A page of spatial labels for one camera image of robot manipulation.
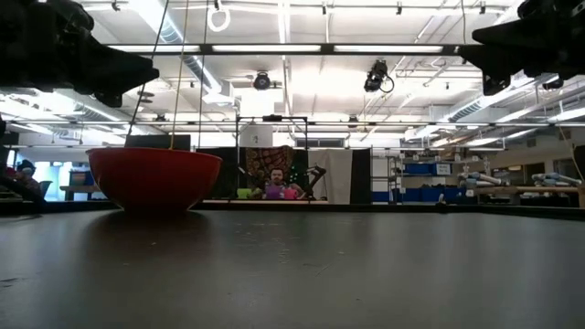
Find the low blue storage bins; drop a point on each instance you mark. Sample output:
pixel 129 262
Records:
pixel 411 195

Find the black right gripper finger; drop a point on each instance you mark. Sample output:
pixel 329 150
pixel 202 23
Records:
pixel 496 84
pixel 493 50

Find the seated person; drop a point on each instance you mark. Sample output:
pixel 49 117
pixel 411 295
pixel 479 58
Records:
pixel 276 180

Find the blue storage bins with label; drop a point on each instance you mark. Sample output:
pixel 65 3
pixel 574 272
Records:
pixel 420 169

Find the white paper sign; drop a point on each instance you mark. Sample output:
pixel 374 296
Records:
pixel 256 136

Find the aluminium frame beam with lights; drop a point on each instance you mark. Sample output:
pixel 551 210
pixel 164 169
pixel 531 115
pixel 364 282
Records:
pixel 274 48

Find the wooden background table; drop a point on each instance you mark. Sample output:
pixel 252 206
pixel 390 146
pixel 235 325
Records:
pixel 530 188

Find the green cup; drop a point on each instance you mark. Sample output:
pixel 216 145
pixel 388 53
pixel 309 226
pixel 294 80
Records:
pixel 243 193

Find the round black ceiling camera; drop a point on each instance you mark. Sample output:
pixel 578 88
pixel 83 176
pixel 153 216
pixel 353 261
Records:
pixel 262 81

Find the pink cup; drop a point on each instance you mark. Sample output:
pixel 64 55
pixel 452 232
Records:
pixel 290 194

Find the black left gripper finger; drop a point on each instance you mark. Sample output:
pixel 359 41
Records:
pixel 109 99
pixel 121 68

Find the purple cup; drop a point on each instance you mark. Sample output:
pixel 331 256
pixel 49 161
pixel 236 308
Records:
pixel 273 192

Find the white shelf rack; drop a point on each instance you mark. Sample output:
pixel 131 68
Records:
pixel 386 180

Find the black curtain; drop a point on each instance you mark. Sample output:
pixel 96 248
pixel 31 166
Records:
pixel 361 176
pixel 228 173

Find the blue storage box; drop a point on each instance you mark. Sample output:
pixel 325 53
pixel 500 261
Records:
pixel 81 177

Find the large red bowl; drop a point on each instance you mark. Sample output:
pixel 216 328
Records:
pixel 153 180

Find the person with cap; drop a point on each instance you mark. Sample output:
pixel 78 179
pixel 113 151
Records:
pixel 26 171

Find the beige curtain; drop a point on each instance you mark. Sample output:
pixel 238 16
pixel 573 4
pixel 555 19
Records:
pixel 333 176

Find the black background frame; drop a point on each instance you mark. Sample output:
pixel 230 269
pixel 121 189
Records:
pixel 237 155

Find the black monitor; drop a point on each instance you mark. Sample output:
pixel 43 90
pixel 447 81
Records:
pixel 157 141

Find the blue-white background robot arm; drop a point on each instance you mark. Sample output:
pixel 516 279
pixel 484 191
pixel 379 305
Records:
pixel 555 178
pixel 480 178

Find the patterned tapestry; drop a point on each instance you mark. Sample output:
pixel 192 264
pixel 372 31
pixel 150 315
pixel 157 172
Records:
pixel 262 157

